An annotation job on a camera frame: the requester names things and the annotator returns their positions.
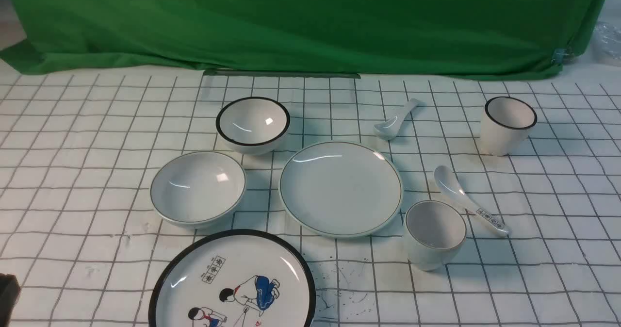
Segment grey-rimmed white bowl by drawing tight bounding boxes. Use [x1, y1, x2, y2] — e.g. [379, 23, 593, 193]
[149, 151, 247, 229]

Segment grey-rimmed white cup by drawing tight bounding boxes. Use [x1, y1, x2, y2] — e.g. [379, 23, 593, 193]
[402, 199, 467, 271]

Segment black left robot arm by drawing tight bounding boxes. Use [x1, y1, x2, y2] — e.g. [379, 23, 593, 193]
[0, 273, 21, 327]

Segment grey-rimmed white plate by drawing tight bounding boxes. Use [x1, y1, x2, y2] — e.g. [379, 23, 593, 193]
[278, 141, 404, 238]

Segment black-rimmed white bowl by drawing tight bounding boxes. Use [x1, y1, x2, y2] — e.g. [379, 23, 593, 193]
[215, 97, 292, 155]

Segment plain white ceramic spoon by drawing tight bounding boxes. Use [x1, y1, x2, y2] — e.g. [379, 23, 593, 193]
[374, 98, 422, 141]

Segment white spoon with lettering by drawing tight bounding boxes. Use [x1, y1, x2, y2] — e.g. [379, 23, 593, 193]
[433, 165, 510, 238]

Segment black-rimmed illustrated plate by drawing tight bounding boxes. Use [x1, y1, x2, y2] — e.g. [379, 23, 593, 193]
[148, 229, 316, 327]

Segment black-rimmed white cup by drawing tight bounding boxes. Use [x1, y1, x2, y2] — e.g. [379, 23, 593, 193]
[480, 97, 538, 156]

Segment green backdrop cloth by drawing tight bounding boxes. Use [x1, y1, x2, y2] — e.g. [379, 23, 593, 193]
[1, 0, 604, 80]

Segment white grid tablecloth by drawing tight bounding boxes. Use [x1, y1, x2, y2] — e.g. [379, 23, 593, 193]
[0, 70, 621, 327]

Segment metal clip on backdrop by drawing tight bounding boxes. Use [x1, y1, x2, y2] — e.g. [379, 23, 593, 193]
[551, 48, 576, 65]

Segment clear plastic wrap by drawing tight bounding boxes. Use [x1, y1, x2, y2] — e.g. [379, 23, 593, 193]
[592, 20, 621, 66]

